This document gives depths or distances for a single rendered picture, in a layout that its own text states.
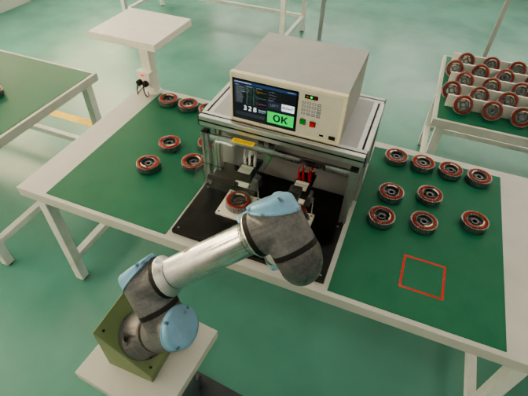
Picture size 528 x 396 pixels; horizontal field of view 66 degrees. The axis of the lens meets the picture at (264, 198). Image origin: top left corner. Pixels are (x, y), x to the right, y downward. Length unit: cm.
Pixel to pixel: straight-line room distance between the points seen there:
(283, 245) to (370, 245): 82
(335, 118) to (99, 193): 109
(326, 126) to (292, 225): 65
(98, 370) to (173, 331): 40
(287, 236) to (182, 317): 39
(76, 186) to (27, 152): 170
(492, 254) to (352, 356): 87
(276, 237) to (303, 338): 139
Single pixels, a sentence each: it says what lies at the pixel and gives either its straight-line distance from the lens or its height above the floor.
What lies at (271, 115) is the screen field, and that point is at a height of 117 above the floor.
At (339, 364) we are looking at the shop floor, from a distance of 224.
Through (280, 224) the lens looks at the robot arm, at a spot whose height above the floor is 134.
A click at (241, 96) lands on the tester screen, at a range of 156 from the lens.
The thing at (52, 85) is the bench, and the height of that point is 75.
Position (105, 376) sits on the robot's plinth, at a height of 75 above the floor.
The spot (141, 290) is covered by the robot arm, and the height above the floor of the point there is 111.
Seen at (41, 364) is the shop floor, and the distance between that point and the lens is 242.
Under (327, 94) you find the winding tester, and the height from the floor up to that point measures 131.
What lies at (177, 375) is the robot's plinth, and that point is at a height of 75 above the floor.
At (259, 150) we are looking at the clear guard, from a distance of 155.
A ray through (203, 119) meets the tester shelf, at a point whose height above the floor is 110.
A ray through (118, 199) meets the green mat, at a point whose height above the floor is 75.
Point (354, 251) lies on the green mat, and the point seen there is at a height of 75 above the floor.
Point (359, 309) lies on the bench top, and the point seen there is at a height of 73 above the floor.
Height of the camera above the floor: 202
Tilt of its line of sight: 45 degrees down
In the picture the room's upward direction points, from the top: 2 degrees clockwise
